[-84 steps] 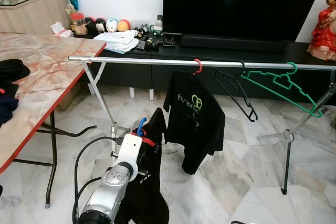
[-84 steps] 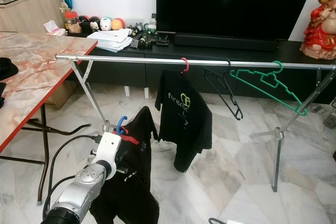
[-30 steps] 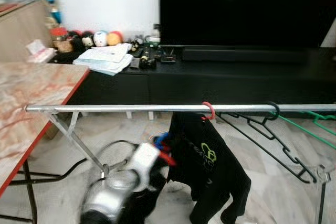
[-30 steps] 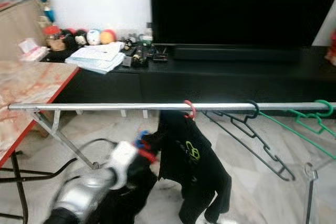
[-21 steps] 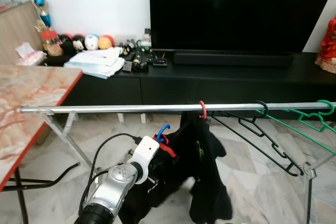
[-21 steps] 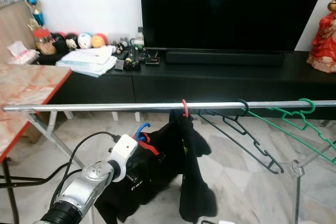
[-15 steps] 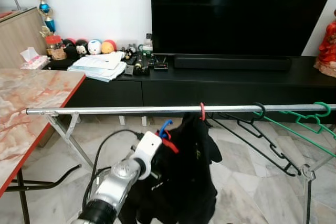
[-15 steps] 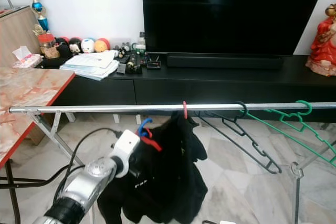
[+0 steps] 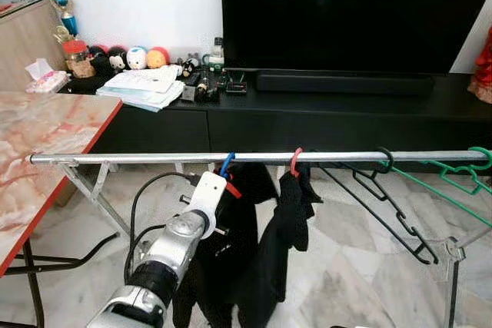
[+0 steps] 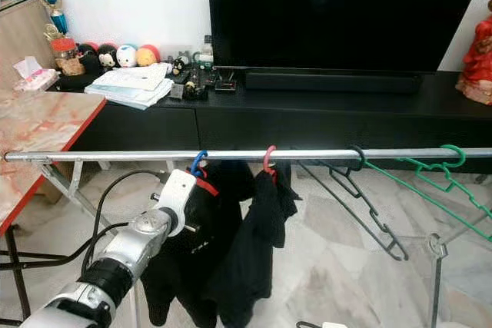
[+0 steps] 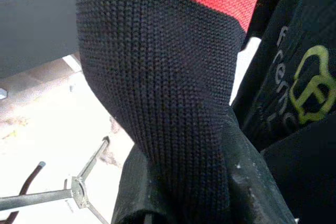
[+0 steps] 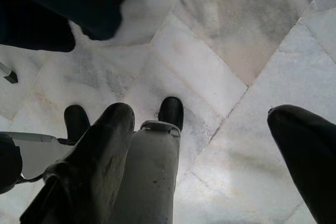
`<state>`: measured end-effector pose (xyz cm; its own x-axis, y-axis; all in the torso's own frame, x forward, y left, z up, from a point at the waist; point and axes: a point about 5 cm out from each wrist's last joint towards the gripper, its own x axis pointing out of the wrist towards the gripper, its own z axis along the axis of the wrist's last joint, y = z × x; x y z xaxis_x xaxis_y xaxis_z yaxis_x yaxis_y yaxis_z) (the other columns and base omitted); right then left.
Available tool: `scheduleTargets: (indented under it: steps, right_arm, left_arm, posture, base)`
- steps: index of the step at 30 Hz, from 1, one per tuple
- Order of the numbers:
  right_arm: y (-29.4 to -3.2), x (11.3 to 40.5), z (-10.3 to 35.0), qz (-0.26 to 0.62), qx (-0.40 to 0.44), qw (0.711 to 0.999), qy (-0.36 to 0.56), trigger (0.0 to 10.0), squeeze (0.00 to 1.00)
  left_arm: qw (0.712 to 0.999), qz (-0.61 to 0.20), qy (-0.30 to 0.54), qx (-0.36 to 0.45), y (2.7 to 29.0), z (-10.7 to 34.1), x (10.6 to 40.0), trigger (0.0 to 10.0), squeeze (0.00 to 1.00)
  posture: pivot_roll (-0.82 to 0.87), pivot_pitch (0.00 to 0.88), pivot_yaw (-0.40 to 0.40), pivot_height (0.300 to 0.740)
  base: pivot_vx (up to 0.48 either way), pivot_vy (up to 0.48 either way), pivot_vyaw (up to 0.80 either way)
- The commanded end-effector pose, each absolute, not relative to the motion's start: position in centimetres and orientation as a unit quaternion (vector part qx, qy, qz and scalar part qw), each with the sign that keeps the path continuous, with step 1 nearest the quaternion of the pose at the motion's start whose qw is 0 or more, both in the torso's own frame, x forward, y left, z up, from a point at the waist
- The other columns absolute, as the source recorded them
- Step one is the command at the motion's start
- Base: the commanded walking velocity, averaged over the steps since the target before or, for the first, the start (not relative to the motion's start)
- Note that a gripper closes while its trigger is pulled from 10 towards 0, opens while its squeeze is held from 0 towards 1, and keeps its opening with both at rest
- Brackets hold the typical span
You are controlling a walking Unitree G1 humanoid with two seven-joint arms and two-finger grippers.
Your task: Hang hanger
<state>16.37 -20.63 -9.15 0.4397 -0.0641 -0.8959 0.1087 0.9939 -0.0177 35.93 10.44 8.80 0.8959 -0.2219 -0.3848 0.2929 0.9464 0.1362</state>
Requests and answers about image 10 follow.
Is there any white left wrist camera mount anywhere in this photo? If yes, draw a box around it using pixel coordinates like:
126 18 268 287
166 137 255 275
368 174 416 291
159 168 198 237

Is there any clear plastic bottle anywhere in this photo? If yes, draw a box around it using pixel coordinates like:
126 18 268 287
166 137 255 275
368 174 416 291
198 34 214 69

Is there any blue plastic hanger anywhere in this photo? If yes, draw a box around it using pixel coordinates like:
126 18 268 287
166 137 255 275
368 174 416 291
190 150 208 179

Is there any green plastic hanger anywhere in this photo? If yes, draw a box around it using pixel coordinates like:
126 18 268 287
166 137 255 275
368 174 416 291
365 144 492 243

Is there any small black electronic box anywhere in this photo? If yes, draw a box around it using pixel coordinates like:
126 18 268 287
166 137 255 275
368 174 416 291
214 68 238 93

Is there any red laughing buddha statue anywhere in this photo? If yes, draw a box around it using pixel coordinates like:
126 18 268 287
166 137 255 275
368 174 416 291
455 0 492 106

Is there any marble folding table red edge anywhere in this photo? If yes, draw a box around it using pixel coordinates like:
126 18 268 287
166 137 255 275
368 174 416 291
0 90 108 328

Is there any orange plush toy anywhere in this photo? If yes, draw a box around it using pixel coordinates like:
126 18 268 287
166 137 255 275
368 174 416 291
136 43 161 68

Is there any small black figurine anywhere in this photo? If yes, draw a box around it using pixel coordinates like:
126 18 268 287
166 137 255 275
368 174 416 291
169 53 190 77

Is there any plain black shirt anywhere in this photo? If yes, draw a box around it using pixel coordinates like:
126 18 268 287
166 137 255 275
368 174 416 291
140 161 256 328

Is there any black shirt with green logo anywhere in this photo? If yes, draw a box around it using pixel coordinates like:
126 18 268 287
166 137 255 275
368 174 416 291
204 161 301 328

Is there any black television console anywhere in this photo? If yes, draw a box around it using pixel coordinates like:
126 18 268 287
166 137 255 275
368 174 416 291
46 65 492 154

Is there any clear jar with red lid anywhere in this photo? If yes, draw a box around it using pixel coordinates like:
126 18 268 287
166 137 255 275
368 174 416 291
50 36 84 77

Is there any light wooden cabinet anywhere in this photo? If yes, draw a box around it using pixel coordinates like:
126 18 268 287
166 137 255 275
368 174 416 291
0 0 58 91

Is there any black plastic hanger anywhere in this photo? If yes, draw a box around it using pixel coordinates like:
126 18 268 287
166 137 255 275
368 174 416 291
296 144 410 262

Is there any black and white plush toy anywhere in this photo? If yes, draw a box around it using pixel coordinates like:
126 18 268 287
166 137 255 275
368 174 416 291
98 43 118 71

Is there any black and red plush toy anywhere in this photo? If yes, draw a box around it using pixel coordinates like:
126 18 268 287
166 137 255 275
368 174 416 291
78 42 101 75

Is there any gold and blue trophy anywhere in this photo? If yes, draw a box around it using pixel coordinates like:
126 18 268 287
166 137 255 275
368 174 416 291
25 0 68 41

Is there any black soundbar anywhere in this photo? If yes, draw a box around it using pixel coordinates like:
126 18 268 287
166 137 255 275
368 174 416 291
244 69 424 95

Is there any white paper stack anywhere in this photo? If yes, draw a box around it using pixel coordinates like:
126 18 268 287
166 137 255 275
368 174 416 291
85 63 174 111

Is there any pink tissue pack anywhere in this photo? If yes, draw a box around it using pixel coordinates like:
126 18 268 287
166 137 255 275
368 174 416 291
15 55 60 93

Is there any white and blue plush toy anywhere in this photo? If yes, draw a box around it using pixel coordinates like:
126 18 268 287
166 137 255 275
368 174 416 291
116 43 138 68

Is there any black flat television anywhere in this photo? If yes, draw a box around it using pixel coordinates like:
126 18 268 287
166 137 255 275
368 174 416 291
206 0 490 74

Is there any red plastic hanger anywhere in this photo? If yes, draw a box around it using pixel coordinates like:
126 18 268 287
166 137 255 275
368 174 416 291
262 144 278 177

